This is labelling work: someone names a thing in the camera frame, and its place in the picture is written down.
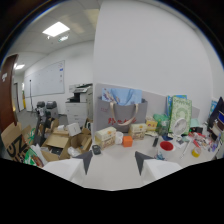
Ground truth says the orange cube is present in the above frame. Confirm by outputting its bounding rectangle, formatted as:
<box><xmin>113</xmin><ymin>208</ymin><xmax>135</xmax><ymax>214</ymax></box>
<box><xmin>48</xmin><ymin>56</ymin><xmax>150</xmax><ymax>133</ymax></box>
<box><xmin>122</xmin><ymin>135</ymin><xmax>134</xmax><ymax>148</ymax></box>

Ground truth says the open cardboard box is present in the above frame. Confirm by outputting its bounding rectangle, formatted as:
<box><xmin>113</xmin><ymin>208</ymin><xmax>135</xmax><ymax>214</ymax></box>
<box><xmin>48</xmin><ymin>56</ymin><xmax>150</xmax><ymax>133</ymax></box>
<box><xmin>41</xmin><ymin>127</ymin><xmax>93</xmax><ymax>158</ymax></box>

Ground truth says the black calculator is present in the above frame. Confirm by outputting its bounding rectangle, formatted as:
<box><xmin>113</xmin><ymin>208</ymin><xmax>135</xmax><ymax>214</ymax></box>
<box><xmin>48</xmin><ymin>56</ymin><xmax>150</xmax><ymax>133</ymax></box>
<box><xmin>91</xmin><ymin>144</ymin><xmax>102</xmax><ymax>156</ymax></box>

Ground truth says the small cream tissue box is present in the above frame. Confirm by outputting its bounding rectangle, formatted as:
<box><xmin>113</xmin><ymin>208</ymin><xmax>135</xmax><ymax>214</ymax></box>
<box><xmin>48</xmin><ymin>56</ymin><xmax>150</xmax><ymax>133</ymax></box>
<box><xmin>128</xmin><ymin>123</ymin><xmax>148</xmax><ymax>140</ymax></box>

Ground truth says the yellow tape roll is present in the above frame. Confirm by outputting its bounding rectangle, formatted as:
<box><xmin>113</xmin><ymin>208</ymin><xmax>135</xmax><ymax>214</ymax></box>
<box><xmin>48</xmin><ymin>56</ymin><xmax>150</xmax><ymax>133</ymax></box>
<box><xmin>191</xmin><ymin>146</ymin><xmax>202</xmax><ymax>158</ymax></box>

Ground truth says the yellow snack packet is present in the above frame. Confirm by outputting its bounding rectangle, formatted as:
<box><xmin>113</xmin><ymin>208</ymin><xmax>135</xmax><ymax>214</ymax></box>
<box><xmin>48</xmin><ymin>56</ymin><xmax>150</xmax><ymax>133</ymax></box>
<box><xmin>145</xmin><ymin>118</ymin><xmax>159</xmax><ymax>132</ymax></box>

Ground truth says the green plastic bag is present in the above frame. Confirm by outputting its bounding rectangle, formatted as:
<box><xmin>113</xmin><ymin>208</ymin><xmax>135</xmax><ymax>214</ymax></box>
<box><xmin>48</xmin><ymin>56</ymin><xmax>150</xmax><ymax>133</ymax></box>
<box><xmin>152</xmin><ymin>113</ymin><xmax>171</xmax><ymax>136</ymax></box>

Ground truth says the small white fan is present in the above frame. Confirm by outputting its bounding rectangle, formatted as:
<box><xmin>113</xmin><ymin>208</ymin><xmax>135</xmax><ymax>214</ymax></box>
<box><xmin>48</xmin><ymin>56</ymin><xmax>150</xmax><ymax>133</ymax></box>
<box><xmin>172</xmin><ymin>117</ymin><xmax>190</xmax><ymax>139</ymax></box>

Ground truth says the white cup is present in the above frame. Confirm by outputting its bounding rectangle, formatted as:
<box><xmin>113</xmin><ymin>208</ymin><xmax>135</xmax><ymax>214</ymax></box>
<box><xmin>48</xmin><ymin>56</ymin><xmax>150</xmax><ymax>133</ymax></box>
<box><xmin>114</xmin><ymin>131</ymin><xmax>124</xmax><ymax>145</ymax></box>

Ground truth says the large cream tissue box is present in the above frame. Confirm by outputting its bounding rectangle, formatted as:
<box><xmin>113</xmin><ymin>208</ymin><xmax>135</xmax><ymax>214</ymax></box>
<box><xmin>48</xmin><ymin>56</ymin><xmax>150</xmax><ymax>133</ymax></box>
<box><xmin>94</xmin><ymin>126</ymin><xmax>117</xmax><ymax>150</ymax></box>

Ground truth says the black office chair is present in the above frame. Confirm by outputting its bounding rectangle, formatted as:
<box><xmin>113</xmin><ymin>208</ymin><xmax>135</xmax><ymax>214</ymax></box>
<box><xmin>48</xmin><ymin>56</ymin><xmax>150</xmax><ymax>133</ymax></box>
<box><xmin>33</xmin><ymin>100</ymin><xmax>59</xmax><ymax>147</ymax></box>

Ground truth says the large printed cardboard box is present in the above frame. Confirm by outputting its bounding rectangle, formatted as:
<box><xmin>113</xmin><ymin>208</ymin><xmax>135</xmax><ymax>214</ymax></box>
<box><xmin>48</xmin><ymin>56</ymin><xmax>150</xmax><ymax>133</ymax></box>
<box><xmin>0</xmin><ymin>121</ymin><xmax>33</xmax><ymax>163</ymax></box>

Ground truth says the green patterned book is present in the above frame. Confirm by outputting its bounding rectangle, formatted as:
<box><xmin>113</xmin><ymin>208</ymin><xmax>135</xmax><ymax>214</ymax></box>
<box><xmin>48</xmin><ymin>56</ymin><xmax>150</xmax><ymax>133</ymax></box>
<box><xmin>168</xmin><ymin>96</ymin><xmax>193</xmax><ymax>135</ymax></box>

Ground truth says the grey tote bag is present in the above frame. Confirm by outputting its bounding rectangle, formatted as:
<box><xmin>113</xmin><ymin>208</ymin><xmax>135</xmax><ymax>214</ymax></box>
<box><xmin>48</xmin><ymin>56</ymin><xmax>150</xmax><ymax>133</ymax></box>
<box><xmin>96</xmin><ymin>96</ymin><xmax>149</xmax><ymax>133</ymax></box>

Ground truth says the white office printer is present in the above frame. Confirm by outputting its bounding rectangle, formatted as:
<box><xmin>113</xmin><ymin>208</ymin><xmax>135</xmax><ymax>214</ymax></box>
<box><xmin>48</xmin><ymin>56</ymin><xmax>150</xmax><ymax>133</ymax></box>
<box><xmin>64</xmin><ymin>83</ymin><xmax>94</xmax><ymax>128</ymax></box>

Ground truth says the brown wooden door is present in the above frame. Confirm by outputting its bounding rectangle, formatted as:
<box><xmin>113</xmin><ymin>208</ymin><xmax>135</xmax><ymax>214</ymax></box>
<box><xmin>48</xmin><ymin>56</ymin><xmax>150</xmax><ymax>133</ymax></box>
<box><xmin>0</xmin><ymin>54</ymin><xmax>19</xmax><ymax>134</ymax></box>

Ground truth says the ceiling light panel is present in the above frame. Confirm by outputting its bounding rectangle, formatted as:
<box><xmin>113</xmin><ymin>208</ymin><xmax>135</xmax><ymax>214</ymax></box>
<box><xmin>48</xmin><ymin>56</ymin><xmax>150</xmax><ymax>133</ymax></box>
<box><xmin>42</xmin><ymin>21</ymin><xmax>71</xmax><ymax>38</ymax></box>

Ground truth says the wall whiteboard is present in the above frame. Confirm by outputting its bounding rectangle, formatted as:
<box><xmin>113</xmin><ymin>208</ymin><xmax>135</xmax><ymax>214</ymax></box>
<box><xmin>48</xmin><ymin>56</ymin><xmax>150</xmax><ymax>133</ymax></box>
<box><xmin>24</xmin><ymin>59</ymin><xmax>66</xmax><ymax>99</ymax></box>

